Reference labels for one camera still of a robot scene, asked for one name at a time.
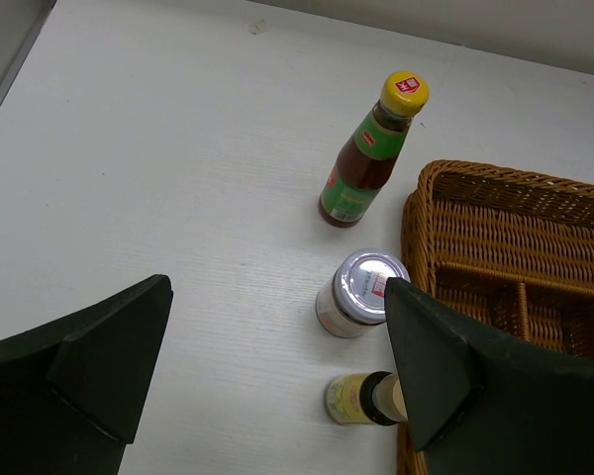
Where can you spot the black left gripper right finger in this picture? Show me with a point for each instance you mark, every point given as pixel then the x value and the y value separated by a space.
pixel 481 401

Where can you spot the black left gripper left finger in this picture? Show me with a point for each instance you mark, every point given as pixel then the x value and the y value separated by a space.
pixel 72 391

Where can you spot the small yellow label bottle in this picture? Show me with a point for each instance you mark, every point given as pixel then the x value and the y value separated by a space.
pixel 366 399

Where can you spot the brown wicker basket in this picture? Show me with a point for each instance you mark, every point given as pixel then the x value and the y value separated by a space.
pixel 511 249

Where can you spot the silver lid jar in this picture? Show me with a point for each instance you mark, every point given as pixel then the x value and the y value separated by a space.
pixel 352 303

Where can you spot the yellow cap sauce bottle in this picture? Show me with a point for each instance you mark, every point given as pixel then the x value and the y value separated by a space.
pixel 367 159

